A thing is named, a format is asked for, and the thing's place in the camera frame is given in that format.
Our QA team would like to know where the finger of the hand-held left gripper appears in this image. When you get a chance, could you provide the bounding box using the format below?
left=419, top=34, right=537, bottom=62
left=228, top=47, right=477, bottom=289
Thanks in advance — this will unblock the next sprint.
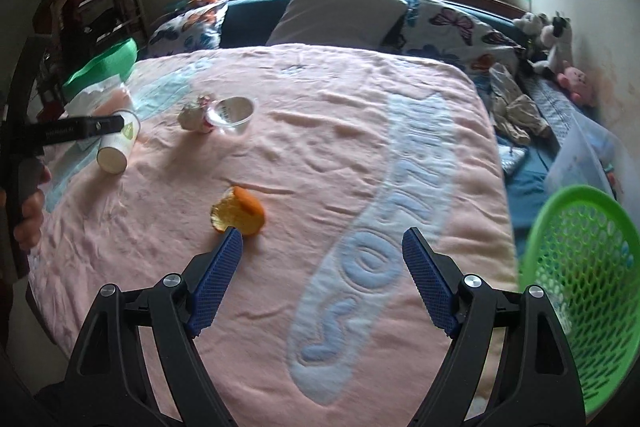
left=80, top=114, right=126, bottom=138

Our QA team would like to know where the white paper cup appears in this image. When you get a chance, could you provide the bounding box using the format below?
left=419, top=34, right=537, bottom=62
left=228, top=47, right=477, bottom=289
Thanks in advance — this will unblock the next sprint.
left=96, top=108, right=141, bottom=172

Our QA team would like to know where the beige patterned cloth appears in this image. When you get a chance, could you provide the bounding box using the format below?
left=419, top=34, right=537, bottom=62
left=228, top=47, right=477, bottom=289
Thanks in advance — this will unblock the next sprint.
left=489, top=63, right=551, bottom=145

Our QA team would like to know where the clear plastic storage box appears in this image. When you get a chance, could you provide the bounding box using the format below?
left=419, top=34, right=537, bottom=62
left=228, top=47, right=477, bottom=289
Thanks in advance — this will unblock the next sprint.
left=545, top=112, right=623, bottom=198

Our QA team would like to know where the pink blanket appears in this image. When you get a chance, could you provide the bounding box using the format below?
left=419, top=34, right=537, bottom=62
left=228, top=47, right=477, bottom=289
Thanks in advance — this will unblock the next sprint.
left=27, top=43, right=521, bottom=427

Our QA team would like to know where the grey pillow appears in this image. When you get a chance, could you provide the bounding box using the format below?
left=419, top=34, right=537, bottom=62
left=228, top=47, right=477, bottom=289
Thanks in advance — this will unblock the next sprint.
left=265, top=0, right=408, bottom=52

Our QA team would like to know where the green basin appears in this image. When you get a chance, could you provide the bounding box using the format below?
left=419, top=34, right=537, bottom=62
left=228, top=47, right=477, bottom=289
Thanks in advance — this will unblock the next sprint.
left=62, top=38, right=138, bottom=100

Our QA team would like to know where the tissue pack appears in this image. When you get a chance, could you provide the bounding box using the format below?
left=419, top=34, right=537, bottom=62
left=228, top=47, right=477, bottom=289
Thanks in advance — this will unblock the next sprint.
left=62, top=77, right=136, bottom=122

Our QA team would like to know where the person's left hand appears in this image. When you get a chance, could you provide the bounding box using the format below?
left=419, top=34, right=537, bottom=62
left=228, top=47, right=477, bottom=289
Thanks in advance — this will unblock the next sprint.
left=12, top=167, right=53, bottom=253

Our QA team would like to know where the cow plush toy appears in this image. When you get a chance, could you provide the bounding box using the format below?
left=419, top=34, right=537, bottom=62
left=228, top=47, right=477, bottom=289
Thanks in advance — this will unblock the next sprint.
left=532, top=12, right=573, bottom=75

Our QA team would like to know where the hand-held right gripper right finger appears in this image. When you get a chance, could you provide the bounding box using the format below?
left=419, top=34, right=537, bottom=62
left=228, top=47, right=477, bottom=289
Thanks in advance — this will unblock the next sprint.
left=401, top=227, right=588, bottom=427

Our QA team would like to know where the orange peel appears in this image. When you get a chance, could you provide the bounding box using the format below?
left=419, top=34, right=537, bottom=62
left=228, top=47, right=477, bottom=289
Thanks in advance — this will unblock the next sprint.
left=210, top=186, right=266, bottom=238

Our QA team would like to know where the pink plush toy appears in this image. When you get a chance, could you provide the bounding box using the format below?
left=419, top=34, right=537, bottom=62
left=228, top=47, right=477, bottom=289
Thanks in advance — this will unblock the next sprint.
left=557, top=62, right=597, bottom=108

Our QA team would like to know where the large butterfly print pillow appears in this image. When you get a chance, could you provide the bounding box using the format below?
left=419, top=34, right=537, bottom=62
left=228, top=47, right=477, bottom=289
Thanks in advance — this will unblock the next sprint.
left=400, top=0, right=526, bottom=72

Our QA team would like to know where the grey dotted cloth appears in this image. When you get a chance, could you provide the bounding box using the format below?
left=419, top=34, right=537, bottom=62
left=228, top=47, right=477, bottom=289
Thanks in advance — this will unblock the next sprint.
left=525, top=79, right=576, bottom=128

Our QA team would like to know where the red dark clothes pile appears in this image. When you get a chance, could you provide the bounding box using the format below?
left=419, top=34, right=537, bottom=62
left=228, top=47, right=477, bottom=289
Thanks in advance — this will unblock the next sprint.
left=47, top=0, right=88, bottom=72

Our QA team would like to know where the clear plastic cup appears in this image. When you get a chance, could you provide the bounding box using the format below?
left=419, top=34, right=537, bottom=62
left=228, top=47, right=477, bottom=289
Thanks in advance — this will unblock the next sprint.
left=207, top=97, right=257, bottom=138

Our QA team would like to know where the black white plush toy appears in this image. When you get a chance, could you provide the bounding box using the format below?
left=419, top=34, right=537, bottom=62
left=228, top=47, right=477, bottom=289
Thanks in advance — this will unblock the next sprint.
left=512, top=12, right=548, bottom=38

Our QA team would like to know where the crumpled pink wrapper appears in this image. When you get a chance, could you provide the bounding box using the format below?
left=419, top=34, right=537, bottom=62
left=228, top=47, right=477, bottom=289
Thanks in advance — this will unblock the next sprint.
left=177, top=94, right=217, bottom=134

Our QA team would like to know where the small butterfly print pillow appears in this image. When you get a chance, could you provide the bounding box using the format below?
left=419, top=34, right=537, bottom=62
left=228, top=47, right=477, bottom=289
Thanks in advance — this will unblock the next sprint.
left=147, top=0, right=228, bottom=58

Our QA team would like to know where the green plastic basket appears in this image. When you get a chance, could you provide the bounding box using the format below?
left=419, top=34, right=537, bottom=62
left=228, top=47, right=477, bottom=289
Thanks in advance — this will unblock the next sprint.
left=520, top=185, right=636, bottom=418

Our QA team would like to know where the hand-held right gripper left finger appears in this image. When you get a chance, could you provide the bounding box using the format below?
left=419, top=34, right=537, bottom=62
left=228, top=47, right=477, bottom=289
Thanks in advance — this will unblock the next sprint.
left=62, top=227, right=244, bottom=427

